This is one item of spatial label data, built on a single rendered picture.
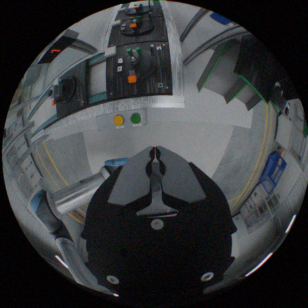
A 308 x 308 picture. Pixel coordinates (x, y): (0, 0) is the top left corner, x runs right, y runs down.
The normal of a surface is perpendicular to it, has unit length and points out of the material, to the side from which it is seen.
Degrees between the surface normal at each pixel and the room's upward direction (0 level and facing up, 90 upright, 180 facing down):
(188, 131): 0
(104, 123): 0
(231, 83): 45
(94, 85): 0
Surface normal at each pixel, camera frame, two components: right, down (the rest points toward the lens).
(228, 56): -0.07, 0.97
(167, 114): 0.03, 0.53
